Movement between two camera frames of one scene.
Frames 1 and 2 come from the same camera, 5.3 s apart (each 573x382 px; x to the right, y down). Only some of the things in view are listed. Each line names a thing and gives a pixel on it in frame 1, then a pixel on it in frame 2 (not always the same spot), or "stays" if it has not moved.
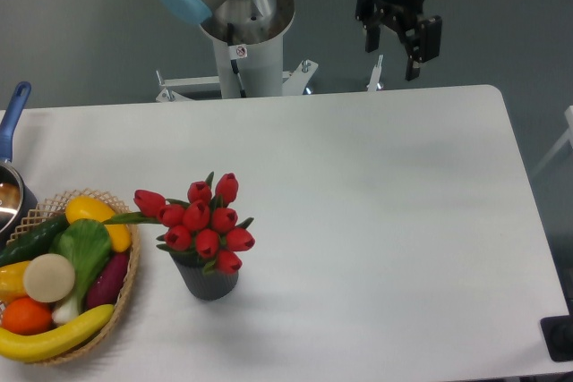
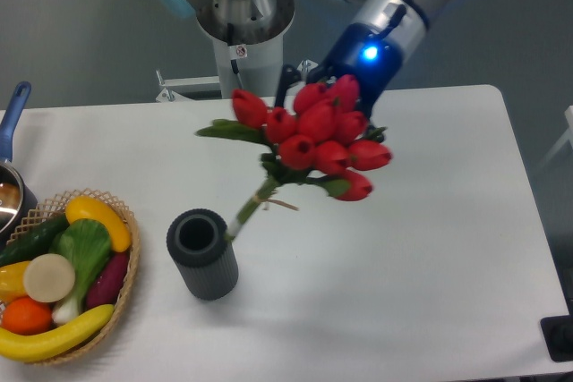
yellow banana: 38,347 stays
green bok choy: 87,242 stays
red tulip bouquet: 204,224 → 320,140
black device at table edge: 558,335 stays
